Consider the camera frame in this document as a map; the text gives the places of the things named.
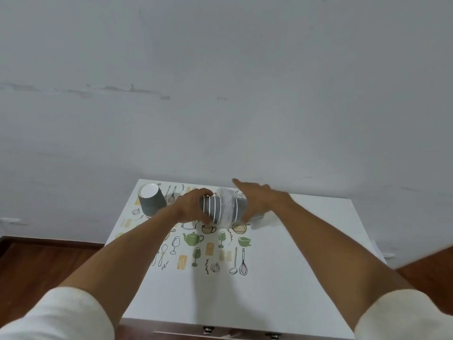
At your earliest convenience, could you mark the person's right forearm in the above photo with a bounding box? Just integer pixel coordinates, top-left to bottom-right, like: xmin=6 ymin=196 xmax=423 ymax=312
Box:
xmin=276 ymin=194 xmax=415 ymax=333

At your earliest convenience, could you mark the white left sleeve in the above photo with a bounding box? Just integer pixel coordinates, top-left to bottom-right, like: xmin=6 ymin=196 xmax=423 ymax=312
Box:
xmin=0 ymin=287 xmax=116 ymax=340

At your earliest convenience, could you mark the white right sleeve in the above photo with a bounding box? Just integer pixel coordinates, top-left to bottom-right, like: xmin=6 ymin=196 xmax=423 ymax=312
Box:
xmin=353 ymin=289 xmax=453 ymax=340

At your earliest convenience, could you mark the person's left forearm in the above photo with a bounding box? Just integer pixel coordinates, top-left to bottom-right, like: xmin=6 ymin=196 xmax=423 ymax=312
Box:
xmin=58 ymin=208 xmax=185 ymax=330

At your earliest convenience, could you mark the white sleeve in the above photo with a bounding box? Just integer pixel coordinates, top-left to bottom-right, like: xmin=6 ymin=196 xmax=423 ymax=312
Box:
xmin=0 ymin=287 xmax=116 ymax=340
xmin=353 ymin=289 xmax=453 ymax=340

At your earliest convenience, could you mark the person's right hand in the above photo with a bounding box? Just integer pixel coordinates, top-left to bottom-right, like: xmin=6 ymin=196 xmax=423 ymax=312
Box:
xmin=232 ymin=178 xmax=294 ymax=225

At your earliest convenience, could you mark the person's left hand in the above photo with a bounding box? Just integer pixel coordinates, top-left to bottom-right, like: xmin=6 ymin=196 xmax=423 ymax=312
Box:
xmin=173 ymin=188 xmax=215 ymax=227

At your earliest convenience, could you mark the white cabinet with printed top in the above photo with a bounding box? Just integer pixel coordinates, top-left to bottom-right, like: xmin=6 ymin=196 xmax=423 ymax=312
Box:
xmin=104 ymin=178 xmax=388 ymax=340

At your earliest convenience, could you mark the ribbed grey paper cup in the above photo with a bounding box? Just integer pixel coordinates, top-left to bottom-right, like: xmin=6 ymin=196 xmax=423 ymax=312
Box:
xmin=137 ymin=182 xmax=168 ymax=218

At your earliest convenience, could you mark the clear plastic sleeve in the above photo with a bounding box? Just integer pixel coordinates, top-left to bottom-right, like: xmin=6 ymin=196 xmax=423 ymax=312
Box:
xmin=211 ymin=187 xmax=281 ymax=231

